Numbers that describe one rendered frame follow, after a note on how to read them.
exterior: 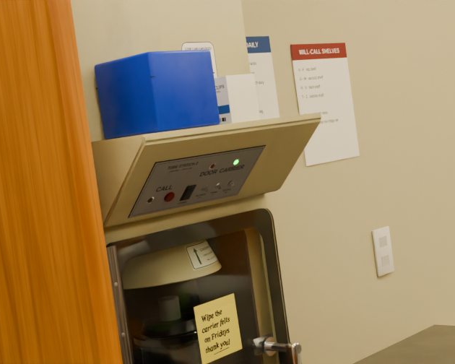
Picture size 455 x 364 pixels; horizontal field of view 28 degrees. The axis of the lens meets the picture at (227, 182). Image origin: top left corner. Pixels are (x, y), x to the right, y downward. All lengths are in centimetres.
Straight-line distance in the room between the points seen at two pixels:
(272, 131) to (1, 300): 39
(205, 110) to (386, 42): 136
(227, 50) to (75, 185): 39
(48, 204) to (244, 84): 31
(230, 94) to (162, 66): 14
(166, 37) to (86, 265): 36
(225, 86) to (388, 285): 126
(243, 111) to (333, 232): 101
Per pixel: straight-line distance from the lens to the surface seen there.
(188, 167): 107
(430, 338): 229
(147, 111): 102
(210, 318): 119
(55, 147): 96
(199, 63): 106
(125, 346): 109
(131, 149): 99
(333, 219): 212
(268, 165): 120
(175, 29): 120
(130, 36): 114
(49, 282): 101
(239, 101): 114
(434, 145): 252
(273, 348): 126
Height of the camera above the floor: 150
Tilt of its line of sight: 3 degrees down
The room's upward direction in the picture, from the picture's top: 8 degrees counter-clockwise
